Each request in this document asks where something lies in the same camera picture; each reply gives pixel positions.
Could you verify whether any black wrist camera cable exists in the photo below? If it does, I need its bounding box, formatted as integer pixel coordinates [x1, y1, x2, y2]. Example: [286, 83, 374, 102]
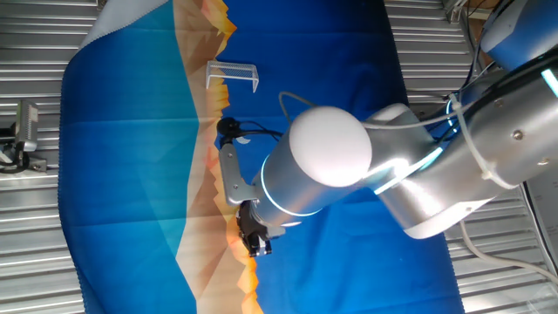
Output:
[220, 119, 284, 147]

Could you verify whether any thick grey robot cable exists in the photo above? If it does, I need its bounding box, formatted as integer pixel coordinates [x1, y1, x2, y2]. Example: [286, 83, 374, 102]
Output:
[459, 220, 558, 284]

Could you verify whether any white wire mesh goal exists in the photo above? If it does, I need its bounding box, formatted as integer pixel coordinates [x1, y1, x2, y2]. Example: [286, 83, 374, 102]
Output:
[205, 59, 260, 93]

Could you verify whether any white printed carton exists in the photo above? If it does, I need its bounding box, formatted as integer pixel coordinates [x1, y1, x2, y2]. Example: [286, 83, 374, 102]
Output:
[521, 181, 558, 267]

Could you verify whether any white zip tie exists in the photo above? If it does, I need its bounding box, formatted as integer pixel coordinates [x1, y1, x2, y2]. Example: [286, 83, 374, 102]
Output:
[447, 92, 520, 192]

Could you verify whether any silver fixed depth camera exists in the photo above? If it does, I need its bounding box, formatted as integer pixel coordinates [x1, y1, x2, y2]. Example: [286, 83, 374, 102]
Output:
[15, 99, 39, 153]

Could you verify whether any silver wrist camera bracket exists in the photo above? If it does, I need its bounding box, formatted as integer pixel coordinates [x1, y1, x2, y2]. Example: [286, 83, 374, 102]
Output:
[217, 142, 259, 207]

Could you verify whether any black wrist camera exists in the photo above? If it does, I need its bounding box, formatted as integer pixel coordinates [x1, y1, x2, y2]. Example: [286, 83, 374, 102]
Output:
[216, 116, 242, 147]

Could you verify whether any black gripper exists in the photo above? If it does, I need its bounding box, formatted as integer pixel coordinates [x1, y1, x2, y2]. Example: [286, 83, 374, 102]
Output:
[235, 201, 274, 257]

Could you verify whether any long looped gripper cable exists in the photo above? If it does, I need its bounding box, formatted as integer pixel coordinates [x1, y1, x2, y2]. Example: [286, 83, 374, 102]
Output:
[277, 90, 317, 127]

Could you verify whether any blue printed mountain cloth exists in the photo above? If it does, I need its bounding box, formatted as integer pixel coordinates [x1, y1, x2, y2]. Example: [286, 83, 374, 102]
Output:
[58, 0, 466, 314]

